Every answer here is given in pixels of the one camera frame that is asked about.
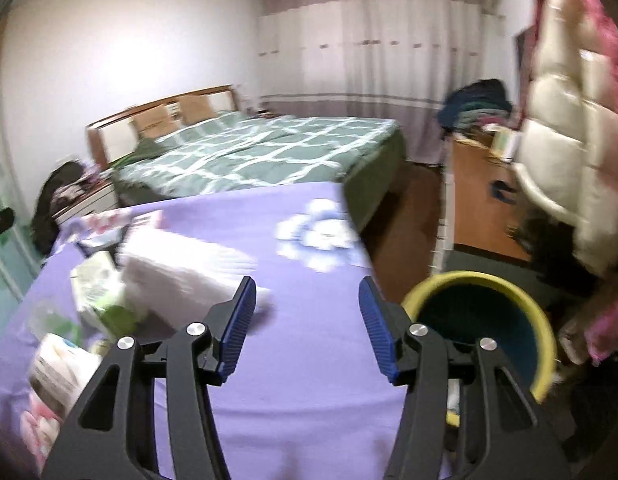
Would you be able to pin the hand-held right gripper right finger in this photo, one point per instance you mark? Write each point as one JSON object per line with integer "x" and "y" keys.
{"x": 379, "y": 332}

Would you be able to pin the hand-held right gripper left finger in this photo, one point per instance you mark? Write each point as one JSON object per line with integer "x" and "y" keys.
{"x": 236, "y": 330}

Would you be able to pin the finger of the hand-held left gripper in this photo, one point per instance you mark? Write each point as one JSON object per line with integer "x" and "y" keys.
{"x": 1, "y": 222}

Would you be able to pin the white tissue pack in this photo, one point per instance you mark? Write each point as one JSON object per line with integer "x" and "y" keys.
{"x": 179, "y": 265}

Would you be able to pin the yellow trash bin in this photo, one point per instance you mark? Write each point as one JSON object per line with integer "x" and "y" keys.
{"x": 469, "y": 305}

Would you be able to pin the pink carton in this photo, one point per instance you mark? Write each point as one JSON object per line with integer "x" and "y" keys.
{"x": 109, "y": 220}

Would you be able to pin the wardrobe sliding door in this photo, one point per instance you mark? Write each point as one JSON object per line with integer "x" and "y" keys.
{"x": 9, "y": 275}

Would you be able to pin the dark clothes pile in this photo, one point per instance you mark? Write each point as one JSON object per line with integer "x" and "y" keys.
{"x": 51, "y": 200}

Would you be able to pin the white nightstand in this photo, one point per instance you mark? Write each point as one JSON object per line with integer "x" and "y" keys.
{"x": 91, "y": 205}

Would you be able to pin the purple floral blanket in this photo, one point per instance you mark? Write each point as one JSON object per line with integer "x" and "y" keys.
{"x": 299, "y": 410}

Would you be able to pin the green and white packet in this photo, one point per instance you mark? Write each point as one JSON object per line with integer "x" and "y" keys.
{"x": 96, "y": 285}

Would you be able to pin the white plastic packet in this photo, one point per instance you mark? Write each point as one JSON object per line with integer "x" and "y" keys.
{"x": 59, "y": 365}

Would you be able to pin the dark green garment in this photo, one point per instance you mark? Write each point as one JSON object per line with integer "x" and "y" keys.
{"x": 141, "y": 150}

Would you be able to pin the wooden desk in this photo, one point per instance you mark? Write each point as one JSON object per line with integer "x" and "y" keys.
{"x": 479, "y": 210}

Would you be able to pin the wooden bed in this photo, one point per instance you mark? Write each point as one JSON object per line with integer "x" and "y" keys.
{"x": 384, "y": 170}

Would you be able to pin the green checked quilt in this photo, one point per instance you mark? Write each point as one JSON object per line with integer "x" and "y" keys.
{"x": 269, "y": 150}

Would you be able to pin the brown pillow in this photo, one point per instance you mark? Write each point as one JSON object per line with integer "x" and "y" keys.
{"x": 196, "y": 107}
{"x": 156, "y": 122}

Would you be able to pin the dark cloth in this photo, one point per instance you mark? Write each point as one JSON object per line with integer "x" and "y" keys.
{"x": 554, "y": 250}

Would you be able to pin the pile of folded clothes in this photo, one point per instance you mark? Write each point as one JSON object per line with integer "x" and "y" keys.
{"x": 476, "y": 102}

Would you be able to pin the white puffer jacket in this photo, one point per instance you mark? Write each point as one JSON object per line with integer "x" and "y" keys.
{"x": 569, "y": 135}

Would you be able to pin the pink and white curtain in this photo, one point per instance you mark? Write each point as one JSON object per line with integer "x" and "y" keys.
{"x": 369, "y": 50}

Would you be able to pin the pink garment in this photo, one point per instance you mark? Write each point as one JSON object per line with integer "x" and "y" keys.
{"x": 609, "y": 25}

